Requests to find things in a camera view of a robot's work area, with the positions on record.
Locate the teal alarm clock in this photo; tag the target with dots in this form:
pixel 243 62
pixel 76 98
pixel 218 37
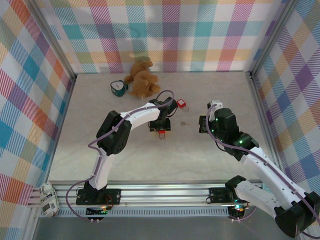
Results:
pixel 118 88

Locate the aluminium frame post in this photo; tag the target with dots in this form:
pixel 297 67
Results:
pixel 55 37
pixel 271 37

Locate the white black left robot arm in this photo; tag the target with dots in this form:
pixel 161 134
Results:
pixel 145 115

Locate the small red cube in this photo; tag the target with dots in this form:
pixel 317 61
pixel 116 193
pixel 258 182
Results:
pixel 181 103

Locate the aluminium frame rail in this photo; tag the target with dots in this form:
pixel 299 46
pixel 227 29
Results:
pixel 267 125
pixel 61 130

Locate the white labelled package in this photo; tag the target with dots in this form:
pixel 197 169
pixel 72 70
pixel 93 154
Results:
pixel 48 200

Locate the brown teddy bear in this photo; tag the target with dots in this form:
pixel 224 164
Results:
pixel 142 82

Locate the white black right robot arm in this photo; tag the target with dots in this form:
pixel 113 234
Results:
pixel 257 167

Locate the aluminium arm base rail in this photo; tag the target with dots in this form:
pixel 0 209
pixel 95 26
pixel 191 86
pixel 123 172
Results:
pixel 162 193

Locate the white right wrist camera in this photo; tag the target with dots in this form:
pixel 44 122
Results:
pixel 216 103

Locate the red safety padlock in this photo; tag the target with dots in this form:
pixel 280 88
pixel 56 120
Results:
pixel 162 132

